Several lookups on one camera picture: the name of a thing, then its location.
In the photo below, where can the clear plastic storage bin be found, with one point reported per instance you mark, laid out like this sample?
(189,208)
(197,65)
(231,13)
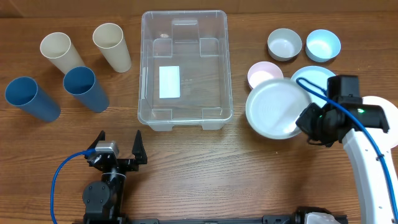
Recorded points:
(197,42)

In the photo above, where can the pink plastic bowl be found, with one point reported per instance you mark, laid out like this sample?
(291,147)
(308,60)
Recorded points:
(263,71)

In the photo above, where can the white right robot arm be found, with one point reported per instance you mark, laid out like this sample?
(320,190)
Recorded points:
(369,150)

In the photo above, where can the blue plastic cup far left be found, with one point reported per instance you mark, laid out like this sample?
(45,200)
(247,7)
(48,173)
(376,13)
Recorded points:
(25,94)

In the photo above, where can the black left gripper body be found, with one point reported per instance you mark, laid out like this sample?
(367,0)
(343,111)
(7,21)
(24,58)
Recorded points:
(127,165)

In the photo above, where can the grey plastic plate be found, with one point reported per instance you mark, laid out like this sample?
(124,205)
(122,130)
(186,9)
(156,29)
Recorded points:
(274,106)

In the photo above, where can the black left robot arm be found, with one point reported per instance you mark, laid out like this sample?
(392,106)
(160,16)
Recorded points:
(103,198)

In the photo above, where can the cream plastic cup right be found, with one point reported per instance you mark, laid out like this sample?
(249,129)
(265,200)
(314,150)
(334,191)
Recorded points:
(110,40)

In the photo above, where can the blue plastic cup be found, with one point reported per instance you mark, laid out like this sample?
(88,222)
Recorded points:
(83,85)
(25,94)

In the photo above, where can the white pink plastic plate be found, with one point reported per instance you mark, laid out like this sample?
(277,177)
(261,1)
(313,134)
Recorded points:
(391,113)

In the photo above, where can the light blue plastic bowl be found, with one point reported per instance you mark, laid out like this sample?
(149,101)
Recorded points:
(322,45)

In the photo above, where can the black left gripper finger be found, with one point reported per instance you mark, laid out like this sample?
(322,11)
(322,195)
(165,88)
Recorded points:
(100,137)
(138,149)

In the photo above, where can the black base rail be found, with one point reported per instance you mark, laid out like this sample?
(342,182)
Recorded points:
(296,217)

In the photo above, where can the white label in bin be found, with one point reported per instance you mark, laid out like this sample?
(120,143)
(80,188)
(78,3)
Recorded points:
(169,82)

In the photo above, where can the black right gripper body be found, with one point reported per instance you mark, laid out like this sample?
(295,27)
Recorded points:
(313,127)

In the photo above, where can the blue plastic cup near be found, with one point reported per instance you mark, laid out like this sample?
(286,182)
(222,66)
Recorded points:
(83,85)

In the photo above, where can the cream plastic cup left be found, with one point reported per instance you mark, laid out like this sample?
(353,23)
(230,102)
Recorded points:
(58,48)

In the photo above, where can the cream plastic cup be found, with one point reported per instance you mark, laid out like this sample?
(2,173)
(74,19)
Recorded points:
(58,48)
(110,40)

